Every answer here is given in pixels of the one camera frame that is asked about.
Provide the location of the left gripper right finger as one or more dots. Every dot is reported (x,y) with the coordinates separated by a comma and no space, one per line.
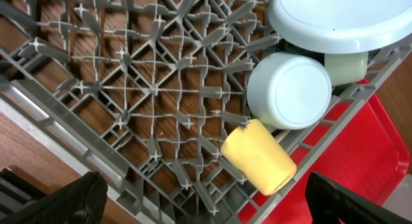
(330,202)

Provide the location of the light blue bowl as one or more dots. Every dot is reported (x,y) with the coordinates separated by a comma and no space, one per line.
(288,91)

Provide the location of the yellow plastic cup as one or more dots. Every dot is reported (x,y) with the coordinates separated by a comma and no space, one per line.
(256,153)

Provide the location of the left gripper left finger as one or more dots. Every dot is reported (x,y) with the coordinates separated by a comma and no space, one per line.
(81,201)

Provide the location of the grey dishwasher rack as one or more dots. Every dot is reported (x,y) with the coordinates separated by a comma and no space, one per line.
(147,91)

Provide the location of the red plastic tray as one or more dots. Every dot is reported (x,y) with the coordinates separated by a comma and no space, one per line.
(369,157)

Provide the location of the green bowl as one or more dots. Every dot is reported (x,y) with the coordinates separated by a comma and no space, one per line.
(346,68)

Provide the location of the light blue plate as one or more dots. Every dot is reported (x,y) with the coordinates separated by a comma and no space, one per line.
(341,26)

